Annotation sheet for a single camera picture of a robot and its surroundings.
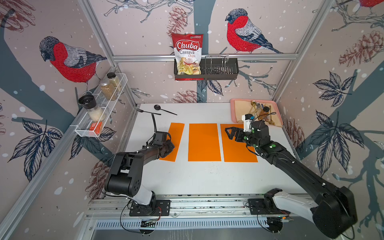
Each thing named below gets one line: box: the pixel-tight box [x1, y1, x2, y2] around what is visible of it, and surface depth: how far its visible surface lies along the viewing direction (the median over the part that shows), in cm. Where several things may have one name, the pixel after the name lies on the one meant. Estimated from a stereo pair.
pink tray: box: [230, 98, 284, 128], surface depth 120 cm
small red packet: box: [89, 121, 103, 136], surface depth 67 cm
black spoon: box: [154, 104, 178, 116], surface depth 120 cm
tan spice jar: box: [107, 72, 123, 92], surface depth 82 cm
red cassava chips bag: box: [171, 33, 205, 81], surface depth 85 cm
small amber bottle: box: [259, 106, 270, 120], surface depth 106 cm
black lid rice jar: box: [78, 94, 106, 123], surface depth 67 cm
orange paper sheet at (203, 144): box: [188, 123, 222, 162], surface depth 100 cm
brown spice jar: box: [100, 82, 118, 101], surface depth 78 cm
